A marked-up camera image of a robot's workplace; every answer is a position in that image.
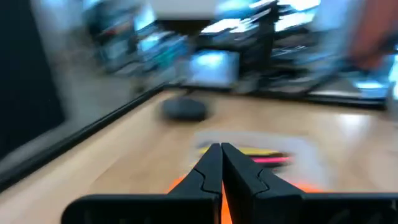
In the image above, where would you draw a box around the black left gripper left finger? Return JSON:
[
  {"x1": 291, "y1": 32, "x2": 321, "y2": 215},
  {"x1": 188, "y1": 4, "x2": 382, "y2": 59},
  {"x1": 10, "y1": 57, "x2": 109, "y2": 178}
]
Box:
[{"x1": 61, "y1": 142, "x2": 223, "y2": 224}]

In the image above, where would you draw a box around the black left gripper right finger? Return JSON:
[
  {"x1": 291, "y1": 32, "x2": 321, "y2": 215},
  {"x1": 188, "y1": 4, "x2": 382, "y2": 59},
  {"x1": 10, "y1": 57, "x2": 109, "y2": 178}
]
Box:
[{"x1": 221, "y1": 142, "x2": 398, "y2": 224}]

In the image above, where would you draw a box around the pink highlighter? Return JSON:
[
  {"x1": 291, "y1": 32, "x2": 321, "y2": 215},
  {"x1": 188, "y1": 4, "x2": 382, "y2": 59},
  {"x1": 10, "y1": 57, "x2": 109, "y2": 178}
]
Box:
[{"x1": 251, "y1": 156, "x2": 293, "y2": 165}]

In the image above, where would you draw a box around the yellow highlighter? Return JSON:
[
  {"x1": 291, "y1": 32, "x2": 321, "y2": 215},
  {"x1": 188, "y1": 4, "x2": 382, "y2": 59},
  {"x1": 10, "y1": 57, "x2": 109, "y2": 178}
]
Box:
[{"x1": 198, "y1": 146, "x2": 281, "y2": 157}]

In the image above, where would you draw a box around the clear plastic supply box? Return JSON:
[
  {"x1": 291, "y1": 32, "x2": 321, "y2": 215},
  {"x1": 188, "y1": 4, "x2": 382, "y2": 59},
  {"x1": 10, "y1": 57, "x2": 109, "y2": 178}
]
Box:
[{"x1": 191, "y1": 129, "x2": 332, "y2": 189}]

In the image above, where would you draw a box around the black curtain partition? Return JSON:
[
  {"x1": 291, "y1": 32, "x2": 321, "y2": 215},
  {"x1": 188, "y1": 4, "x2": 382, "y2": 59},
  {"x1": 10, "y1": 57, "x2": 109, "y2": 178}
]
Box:
[{"x1": 0, "y1": 0, "x2": 67, "y2": 160}]

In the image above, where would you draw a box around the black table frame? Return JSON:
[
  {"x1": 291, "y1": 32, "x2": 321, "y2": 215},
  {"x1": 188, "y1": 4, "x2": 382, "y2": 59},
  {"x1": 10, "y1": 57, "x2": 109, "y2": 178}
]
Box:
[{"x1": 0, "y1": 82, "x2": 388, "y2": 192}]

